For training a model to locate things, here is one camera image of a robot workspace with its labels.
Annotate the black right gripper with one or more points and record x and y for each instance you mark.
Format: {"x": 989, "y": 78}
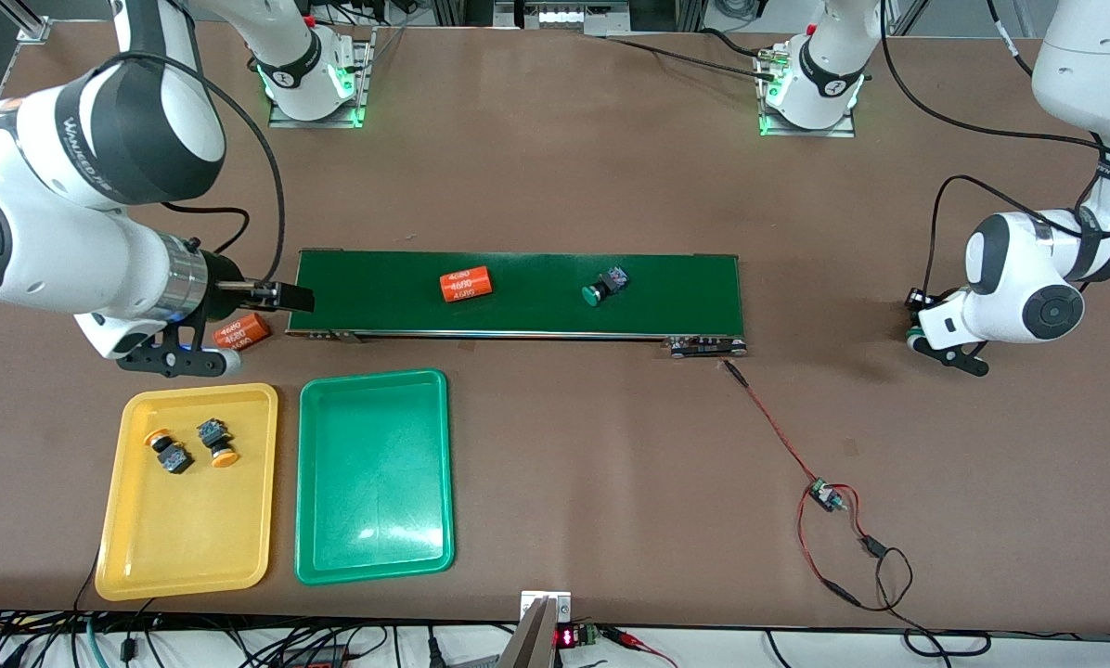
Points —
{"x": 224, "y": 282}

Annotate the orange cylinder with white print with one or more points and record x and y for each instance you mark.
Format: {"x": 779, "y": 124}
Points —
{"x": 244, "y": 329}
{"x": 465, "y": 285}

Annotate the yellow push button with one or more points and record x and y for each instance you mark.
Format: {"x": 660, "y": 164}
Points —
{"x": 216, "y": 441}
{"x": 170, "y": 455}

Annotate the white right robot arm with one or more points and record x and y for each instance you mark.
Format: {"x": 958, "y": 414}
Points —
{"x": 72, "y": 250}

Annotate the green plastic tray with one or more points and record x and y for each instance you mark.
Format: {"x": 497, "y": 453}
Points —
{"x": 374, "y": 478}

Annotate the small speed controller board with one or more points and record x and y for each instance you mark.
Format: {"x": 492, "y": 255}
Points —
{"x": 824, "y": 494}

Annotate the green conveyor belt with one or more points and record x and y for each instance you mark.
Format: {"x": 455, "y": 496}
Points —
{"x": 518, "y": 317}

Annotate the yellow plastic tray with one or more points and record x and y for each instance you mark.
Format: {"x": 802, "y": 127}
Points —
{"x": 165, "y": 538}

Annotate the silver control box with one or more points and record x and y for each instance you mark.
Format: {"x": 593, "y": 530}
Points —
{"x": 564, "y": 17}

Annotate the silver metal clamp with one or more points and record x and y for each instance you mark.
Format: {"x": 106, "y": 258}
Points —
{"x": 532, "y": 640}

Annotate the red digit display module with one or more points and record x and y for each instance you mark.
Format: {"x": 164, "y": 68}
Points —
{"x": 566, "y": 637}

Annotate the red clip lead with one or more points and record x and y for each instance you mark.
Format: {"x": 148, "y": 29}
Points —
{"x": 634, "y": 640}

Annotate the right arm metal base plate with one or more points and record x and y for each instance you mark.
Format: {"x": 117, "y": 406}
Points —
{"x": 314, "y": 122}

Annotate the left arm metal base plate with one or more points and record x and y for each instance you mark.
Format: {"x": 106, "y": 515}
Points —
{"x": 810, "y": 132}

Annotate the aluminium profile bracket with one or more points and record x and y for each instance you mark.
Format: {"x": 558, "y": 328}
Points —
{"x": 21, "y": 23}

